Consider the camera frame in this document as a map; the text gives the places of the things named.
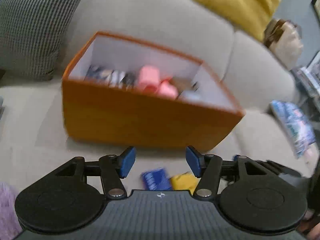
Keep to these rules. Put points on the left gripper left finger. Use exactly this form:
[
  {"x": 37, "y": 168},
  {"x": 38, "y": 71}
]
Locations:
[{"x": 113, "y": 169}]

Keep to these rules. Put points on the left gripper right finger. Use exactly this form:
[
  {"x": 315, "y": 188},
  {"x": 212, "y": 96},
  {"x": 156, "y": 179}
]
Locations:
[{"x": 206, "y": 167}]

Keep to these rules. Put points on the clear acrylic box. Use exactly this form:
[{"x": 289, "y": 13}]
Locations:
[{"x": 191, "y": 95}]

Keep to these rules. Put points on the brown cardboard cube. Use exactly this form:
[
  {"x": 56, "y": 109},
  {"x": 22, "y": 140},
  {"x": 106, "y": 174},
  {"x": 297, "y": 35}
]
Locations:
[{"x": 183, "y": 84}]

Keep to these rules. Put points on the pink spray bottle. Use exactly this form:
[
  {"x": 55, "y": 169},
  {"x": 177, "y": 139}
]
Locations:
[{"x": 166, "y": 89}]

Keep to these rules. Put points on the plaid black box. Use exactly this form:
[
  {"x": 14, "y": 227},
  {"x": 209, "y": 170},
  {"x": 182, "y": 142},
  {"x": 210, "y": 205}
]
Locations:
[{"x": 121, "y": 79}]

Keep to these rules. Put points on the photo card box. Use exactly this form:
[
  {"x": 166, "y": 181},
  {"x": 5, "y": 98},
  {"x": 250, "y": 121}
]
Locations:
[{"x": 100, "y": 73}]

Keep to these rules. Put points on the right hand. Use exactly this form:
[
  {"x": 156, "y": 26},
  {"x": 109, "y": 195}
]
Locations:
[{"x": 310, "y": 227}]

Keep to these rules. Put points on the yellow tape measure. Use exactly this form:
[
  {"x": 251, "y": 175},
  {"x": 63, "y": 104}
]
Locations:
[{"x": 185, "y": 181}]

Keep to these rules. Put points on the blue tin case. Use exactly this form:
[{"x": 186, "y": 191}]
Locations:
[{"x": 156, "y": 180}]

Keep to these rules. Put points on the orange cardboard box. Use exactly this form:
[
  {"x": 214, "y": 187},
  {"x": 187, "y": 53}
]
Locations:
[{"x": 95, "y": 112}]

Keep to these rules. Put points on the purple fluffy blanket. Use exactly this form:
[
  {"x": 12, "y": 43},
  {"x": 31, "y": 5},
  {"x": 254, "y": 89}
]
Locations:
[{"x": 10, "y": 226}]

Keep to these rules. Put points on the stack of magazines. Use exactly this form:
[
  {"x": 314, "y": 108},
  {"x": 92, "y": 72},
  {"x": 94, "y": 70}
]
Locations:
[{"x": 308, "y": 77}]

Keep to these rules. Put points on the cream mini suitcase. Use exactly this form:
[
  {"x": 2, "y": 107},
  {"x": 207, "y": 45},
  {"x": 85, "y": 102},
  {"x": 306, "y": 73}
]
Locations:
[{"x": 284, "y": 39}]

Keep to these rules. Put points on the yellow cushion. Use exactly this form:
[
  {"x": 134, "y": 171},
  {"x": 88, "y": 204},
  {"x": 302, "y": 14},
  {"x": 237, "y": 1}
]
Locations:
[{"x": 252, "y": 16}]

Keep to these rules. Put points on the houndstooth cushion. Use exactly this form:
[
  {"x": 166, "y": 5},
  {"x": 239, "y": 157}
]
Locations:
[{"x": 32, "y": 33}]

